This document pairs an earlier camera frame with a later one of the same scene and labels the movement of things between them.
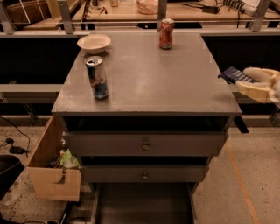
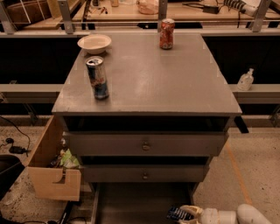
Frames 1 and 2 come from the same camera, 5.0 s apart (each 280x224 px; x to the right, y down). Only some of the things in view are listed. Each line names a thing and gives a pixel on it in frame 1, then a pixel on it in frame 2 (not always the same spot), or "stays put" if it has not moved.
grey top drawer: x=149 y=143 stays put
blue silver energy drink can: x=94 y=65 stays put
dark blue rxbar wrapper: x=233 y=74 to x=179 y=213
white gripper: x=277 y=87 to x=210 y=216
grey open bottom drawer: x=143 y=203 stays put
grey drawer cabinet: x=143 y=114 stays put
